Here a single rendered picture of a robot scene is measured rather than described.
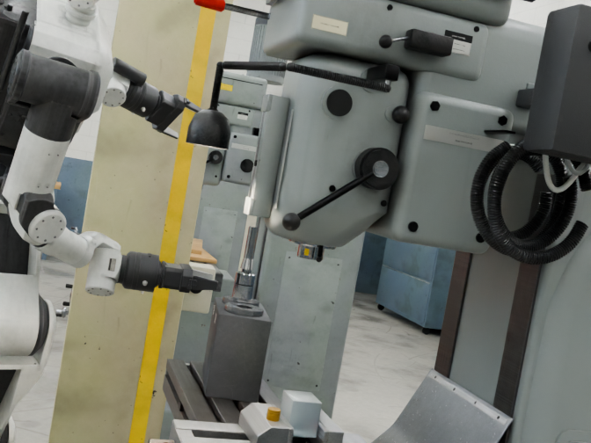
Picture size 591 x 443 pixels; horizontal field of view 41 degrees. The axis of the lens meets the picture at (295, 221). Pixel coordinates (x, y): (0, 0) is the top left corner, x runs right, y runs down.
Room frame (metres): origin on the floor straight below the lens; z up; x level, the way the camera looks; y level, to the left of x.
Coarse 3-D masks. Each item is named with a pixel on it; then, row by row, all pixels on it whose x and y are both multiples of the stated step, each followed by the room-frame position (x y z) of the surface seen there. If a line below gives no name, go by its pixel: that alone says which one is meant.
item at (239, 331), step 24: (216, 312) 1.78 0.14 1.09; (240, 312) 1.74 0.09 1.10; (264, 312) 1.83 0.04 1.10; (216, 336) 1.72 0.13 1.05; (240, 336) 1.73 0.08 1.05; (264, 336) 1.73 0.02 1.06; (216, 360) 1.72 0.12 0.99; (240, 360) 1.73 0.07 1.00; (264, 360) 1.74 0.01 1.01; (216, 384) 1.72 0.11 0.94; (240, 384) 1.73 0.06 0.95
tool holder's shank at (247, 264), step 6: (252, 228) 1.88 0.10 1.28; (258, 228) 1.88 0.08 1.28; (252, 234) 1.88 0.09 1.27; (246, 240) 1.88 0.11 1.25; (252, 240) 1.87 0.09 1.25; (246, 246) 1.88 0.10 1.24; (252, 246) 1.87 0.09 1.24; (246, 252) 1.88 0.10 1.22; (252, 252) 1.88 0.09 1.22; (246, 258) 1.87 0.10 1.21; (252, 258) 1.88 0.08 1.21; (246, 264) 1.87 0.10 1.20; (252, 264) 1.88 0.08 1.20; (246, 270) 1.87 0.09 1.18
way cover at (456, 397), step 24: (432, 384) 1.63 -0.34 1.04; (456, 384) 1.56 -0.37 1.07; (408, 408) 1.64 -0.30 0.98; (432, 408) 1.58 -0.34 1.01; (456, 408) 1.51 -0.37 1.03; (480, 408) 1.45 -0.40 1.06; (384, 432) 1.64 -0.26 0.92; (408, 432) 1.59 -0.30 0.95; (432, 432) 1.52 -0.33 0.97; (456, 432) 1.46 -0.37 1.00; (480, 432) 1.41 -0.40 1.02; (504, 432) 1.36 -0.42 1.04
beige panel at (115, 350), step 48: (144, 0) 2.98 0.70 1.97; (192, 0) 3.03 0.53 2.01; (144, 48) 2.99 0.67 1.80; (192, 48) 3.04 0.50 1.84; (192, 96) 3.05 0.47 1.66; (96, 144) 2.96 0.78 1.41; (144, 144) 3.01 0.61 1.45; (192, 144) 3.06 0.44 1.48; (96, 192) 2.97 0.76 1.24; (144, 192) 3.02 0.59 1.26; (192, 192) 3.07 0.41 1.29; (144, 240) 3.03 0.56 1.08; (192, 240) 3.08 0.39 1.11; (96, 336) 2.99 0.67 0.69; (144, 336) 3.04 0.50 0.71; (96, 384) 3.00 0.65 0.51; (144, 384) 3.05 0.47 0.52; (96, 432) 3.01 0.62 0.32; (144, 432) 3.06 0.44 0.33
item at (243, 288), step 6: (240, 282) 1.86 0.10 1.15; (246, 282) 1.86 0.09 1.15; (252, 282) 1.87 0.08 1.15; (234, 288) 1.87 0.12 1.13; (240, 288) 1.86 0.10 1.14; (246, 288) 1.86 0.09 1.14; (252, 288) 1.88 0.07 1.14; (234, 294) 1.87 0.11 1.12; (240, 294) 1.86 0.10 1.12; (246, 294) 1.86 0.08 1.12; (240, 300) 1.86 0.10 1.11; (246, 300) 1.87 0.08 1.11
